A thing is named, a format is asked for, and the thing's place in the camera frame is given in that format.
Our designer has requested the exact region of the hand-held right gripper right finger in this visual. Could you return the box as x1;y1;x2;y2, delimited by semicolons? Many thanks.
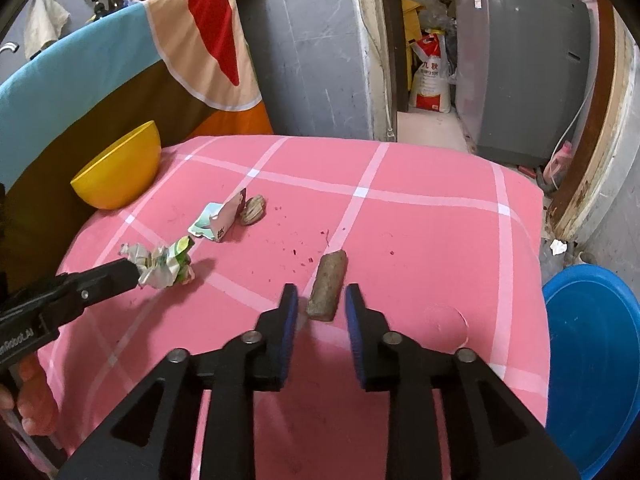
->
345;282;583;480

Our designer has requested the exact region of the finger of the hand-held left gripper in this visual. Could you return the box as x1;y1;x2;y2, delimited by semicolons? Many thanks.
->
55;257;142;333

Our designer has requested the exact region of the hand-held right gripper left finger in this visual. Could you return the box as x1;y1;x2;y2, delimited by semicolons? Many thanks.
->
57;282;300;480

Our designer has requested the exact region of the brown bar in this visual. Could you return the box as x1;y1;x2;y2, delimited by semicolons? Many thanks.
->
306;250;347;322

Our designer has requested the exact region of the green white wrapper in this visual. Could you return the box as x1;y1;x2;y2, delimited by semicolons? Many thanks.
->
118;236;196;289

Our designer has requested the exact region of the person's left hand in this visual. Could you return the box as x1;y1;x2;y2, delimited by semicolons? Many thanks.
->
0;355;58;436

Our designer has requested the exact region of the pink checked tablecloth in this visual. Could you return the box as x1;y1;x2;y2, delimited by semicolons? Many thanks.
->
37;135;551;480

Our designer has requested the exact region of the yellow plastic bowl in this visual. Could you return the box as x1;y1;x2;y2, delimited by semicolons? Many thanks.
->
70;120;162;211

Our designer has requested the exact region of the white teal carton piece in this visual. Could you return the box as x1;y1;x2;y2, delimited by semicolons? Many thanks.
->
188;188;248;243

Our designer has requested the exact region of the brown nut shell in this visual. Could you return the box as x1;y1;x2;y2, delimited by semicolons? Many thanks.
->
239;195;267;226

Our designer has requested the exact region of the multicoloured draped blanket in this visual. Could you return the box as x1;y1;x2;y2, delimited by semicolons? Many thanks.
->
0;0;273;291

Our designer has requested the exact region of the blue plastic basin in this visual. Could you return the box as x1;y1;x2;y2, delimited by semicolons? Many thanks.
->
541;266;640;480

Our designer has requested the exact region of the beige hanging cloth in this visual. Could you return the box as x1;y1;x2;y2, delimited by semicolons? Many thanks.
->
24;0;71;61

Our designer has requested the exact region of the white sack red print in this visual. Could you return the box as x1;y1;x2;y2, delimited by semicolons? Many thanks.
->
409;32;453;113

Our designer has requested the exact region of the pink bottle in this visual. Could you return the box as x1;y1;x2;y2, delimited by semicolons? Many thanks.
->
545;141;573;186

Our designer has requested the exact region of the grey washing machine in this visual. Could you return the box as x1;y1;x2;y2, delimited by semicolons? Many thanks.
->
454;0;596;168

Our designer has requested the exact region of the yellow cardboard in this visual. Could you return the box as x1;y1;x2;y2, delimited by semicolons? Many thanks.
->
402;0;426;41

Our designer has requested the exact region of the white cable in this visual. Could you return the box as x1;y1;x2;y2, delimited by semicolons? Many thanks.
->
552;85;596;161

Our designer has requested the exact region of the brown wooden door frame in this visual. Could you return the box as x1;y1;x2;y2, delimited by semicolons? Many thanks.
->
542;0;640;241

